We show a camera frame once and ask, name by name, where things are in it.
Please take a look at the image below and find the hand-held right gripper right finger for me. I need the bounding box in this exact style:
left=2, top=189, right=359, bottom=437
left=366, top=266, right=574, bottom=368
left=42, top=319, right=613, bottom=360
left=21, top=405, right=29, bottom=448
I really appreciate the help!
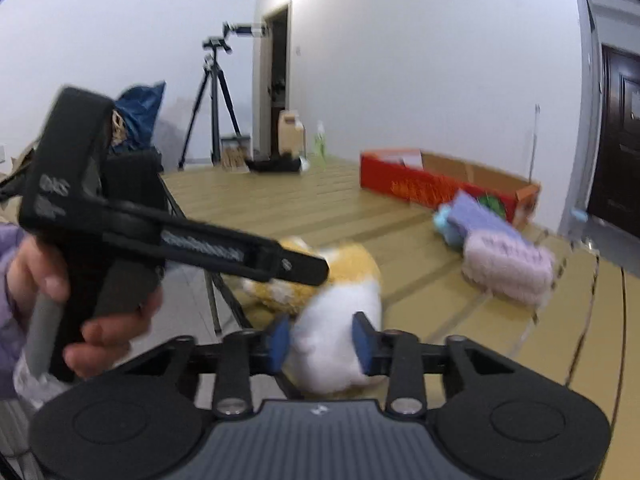
left=351, top=311, right=523, bottom=417

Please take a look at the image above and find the blue fabric bag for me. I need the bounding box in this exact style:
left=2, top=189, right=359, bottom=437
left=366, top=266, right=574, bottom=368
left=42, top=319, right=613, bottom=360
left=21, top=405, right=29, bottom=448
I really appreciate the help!
left=112, top=80, right=167, bottom=153

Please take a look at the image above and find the green spray bottle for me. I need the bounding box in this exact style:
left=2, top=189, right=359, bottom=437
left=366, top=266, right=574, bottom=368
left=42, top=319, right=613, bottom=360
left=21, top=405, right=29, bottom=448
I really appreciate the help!
left=312, top=121, right=328, bottom=168

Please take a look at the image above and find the beige plastic bottle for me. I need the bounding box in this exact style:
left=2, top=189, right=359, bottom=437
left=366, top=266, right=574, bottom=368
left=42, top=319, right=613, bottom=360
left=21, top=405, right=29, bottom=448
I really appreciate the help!
left=277, top=109, right=307, bottom=158

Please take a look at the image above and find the black camera tripod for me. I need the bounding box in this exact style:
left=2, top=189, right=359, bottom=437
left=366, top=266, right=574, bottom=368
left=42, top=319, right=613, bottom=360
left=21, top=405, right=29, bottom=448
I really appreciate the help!
left=177, top=35, right=251, bottom=168

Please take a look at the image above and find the clear jar with black lid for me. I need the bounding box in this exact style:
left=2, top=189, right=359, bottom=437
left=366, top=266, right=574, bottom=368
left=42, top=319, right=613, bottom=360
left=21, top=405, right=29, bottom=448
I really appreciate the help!
left=220, top=135, right=251, bottom=173

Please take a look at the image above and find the white pole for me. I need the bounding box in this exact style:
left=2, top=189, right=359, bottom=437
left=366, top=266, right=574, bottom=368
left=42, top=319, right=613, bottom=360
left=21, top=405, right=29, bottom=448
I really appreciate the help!
left=531, top=104, right=542, bottom=183

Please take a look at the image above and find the open cardboard box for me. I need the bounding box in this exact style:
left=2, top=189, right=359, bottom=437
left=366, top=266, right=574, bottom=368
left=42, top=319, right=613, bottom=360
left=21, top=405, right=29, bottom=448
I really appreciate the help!
left=0, top=145, right=38, bottom=186

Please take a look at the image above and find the pink cloth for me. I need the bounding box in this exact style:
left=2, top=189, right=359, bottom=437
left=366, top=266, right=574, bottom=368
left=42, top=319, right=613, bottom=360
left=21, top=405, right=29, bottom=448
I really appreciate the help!
left=461, top=230, right=557, bottom=307

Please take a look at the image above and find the person's left hand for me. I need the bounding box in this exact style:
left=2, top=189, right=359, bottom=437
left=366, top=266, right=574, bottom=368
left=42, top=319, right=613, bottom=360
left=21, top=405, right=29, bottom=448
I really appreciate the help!
left=6, top=234, right=165, bottom=380

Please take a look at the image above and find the purple cloth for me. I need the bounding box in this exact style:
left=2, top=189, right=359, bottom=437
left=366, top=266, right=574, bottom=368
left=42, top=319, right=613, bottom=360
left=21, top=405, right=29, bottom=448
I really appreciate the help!
left=447, top=191, right=533, bottom=248

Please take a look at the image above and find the white and yellow plush toy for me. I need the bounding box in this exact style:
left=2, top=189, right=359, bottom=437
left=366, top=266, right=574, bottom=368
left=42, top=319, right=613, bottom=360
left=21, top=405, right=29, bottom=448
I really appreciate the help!
left=242, top=237, right=386, bottom=395

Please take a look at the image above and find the person's left forearm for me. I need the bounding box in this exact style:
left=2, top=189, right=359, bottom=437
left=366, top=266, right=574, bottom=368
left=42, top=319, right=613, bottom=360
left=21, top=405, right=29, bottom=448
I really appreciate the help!
left=0, top=224, right=32, bottom=398

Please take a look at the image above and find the black suitcase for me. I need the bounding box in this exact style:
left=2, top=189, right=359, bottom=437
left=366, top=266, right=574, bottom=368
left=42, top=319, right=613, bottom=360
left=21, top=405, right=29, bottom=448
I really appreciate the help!
left=102, top=151, right=166, bottom=211

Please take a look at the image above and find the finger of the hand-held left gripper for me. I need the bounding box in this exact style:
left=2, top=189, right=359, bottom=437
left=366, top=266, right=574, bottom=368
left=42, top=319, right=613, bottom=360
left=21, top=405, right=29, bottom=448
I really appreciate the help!
left=100, top=199, right=331, bottom=287

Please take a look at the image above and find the red cardboard box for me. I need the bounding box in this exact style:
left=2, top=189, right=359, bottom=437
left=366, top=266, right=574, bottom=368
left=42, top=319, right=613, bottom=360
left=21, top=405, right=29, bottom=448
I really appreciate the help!
left=360, top=148, right=542, bottom=228

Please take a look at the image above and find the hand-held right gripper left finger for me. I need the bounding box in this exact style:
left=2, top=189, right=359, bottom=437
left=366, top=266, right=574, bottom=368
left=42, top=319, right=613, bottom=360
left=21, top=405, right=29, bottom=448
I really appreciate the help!
left=120, top=314, right=293, bottom=420

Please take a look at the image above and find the dark brown door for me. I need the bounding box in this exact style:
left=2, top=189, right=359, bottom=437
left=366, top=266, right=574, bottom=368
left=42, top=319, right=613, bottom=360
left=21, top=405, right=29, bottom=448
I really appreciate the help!
left=586, top=44, right=640, bottom=241

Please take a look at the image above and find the woven rattan ball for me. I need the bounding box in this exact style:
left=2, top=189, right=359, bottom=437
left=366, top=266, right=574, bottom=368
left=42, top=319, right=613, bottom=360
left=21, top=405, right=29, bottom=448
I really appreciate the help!
left=109, top=110, right=128, bottom=153

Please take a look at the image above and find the folding slatted camping table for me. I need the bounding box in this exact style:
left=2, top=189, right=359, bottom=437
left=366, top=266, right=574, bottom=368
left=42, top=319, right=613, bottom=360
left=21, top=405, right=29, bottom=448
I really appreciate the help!
left=160, top=156, right=640, bottom=480

